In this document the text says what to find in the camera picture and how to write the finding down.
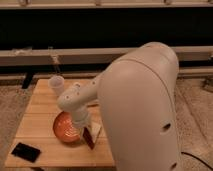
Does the translucent plastic cup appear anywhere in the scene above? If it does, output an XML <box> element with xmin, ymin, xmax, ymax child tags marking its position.
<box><xmin>48</xmin><ymin>75</ymin><xmax>64</xmax><ymax>96</ymax></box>

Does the grey metal rail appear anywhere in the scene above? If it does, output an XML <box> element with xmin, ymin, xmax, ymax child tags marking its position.
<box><xmin>0</xmin><ymin>46</ymin><xmax>213</xmax><ymax>66</ymax></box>

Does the black cable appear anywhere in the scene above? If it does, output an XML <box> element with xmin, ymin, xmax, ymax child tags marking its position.
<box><xmin>180</xmin><ymin>151</ymin><xmax>213</xmax><ymax>171</ymax></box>

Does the black rectangular block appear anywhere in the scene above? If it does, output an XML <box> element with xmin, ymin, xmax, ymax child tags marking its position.
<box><xmin>11</xmin><ymin>142</ymin><xmax>41</xmax><ymax>163</ymax></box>

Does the orange bowl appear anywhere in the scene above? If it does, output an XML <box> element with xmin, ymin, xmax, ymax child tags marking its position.
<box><xmin>53</xmin><ymin>112</ymin><xmax>80</xmax><ymax>143</ymax></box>

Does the white sponge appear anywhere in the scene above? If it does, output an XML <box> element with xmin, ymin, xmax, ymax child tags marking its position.
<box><xmin>85</xmin><ymin>122</ymin><xmax>101</xmax><ymax>144</ymax></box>

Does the wooden table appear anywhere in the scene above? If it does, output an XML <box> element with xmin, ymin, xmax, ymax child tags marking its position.
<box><xmin>5</xmin><ymin>79</ymin><xmax>114</xmax><ymax>168</ymax></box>

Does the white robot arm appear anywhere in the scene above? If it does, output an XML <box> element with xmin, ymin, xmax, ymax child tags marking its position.
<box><xmin>58</xmin><ymin>42</ymin><xmax>182</xmax><ymax>171</ymax></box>

